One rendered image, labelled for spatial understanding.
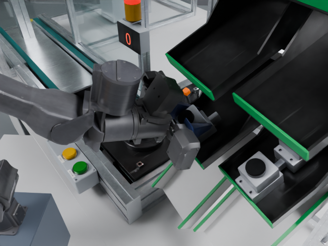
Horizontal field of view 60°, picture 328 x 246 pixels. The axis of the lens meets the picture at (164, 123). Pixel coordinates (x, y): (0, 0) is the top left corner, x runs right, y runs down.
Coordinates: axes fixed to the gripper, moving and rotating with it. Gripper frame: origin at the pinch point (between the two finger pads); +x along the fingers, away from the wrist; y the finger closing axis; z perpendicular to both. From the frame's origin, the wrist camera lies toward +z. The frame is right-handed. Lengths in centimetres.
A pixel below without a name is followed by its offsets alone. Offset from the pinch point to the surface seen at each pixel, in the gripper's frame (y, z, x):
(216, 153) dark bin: -6.6, -2.8, 3.5
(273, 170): -16.0, 3.1, 5.4
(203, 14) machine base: 132, -25, 90
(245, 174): -14.4, 0.7, 2.5
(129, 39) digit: 47.0, -7.3, 4.8
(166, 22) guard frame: 125, -31, 60
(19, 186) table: 29, -51, -29
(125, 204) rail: 4.6, -32.8, -4.8
